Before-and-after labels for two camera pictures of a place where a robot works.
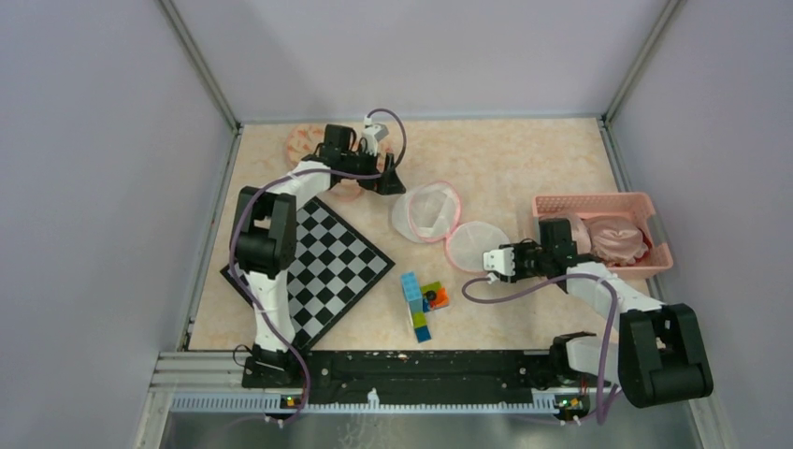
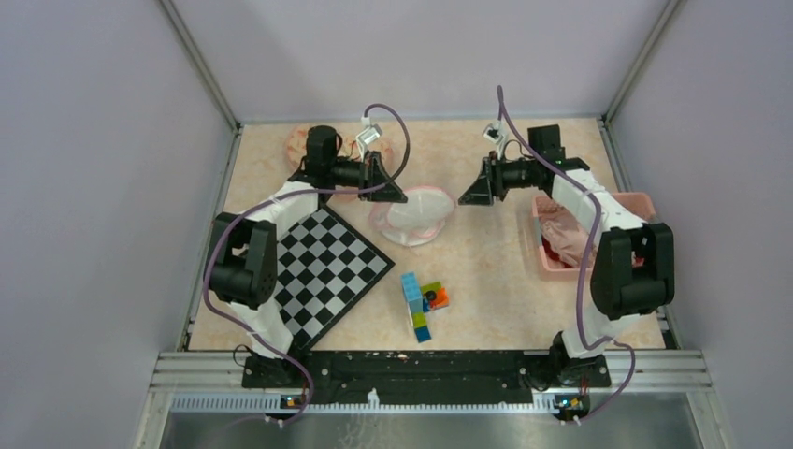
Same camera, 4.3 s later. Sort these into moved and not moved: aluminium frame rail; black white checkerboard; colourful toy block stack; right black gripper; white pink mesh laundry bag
Moved: right black gripper; white pink mesh laundry bag
Not moved: colourful toy block stack; black white checkerboard; aluminium frame rail
